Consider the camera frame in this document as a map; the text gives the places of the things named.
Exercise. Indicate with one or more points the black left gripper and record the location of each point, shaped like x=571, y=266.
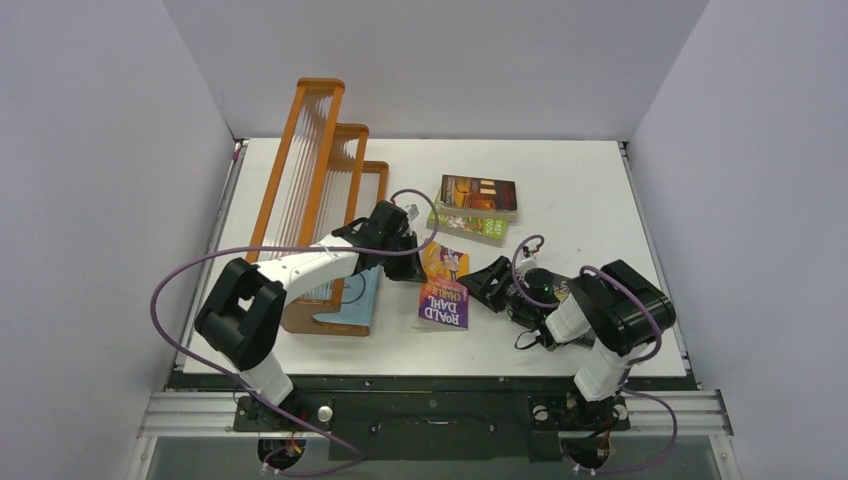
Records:
x=412, y=271

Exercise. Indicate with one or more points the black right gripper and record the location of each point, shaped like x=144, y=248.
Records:
x=501, y=287

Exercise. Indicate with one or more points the colourful Roald Dahl paperback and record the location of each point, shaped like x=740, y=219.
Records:
x=443, y=302

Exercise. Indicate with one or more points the light blue hardcover book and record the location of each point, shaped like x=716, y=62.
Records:
x=357, y=302

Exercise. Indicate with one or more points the orange wooden file rack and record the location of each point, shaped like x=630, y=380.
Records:
x=320, y=177

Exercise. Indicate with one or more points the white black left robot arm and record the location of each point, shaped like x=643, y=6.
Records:
x=242, y=314

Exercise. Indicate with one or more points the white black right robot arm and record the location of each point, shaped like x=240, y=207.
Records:
x=618, y=309

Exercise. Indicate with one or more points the green cover paperback book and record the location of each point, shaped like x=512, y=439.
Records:
x=486, y=230

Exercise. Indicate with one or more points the dark Moon and Sixpence book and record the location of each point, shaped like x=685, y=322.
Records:
x=567, y=322

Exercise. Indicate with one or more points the brown cover paperback book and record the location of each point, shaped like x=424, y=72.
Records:
x=478, y=197

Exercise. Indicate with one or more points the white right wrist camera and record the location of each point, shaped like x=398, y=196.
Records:
x=526, y=256

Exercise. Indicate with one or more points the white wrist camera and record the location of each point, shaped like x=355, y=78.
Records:
x=526, y=256
x=411, y=211

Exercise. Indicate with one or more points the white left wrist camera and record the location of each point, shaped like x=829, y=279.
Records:
x=411, y=211

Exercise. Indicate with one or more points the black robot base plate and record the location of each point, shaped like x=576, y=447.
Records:
x=332, y=406

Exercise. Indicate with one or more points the aluminium rail frame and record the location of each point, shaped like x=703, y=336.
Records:
x=192, y=435

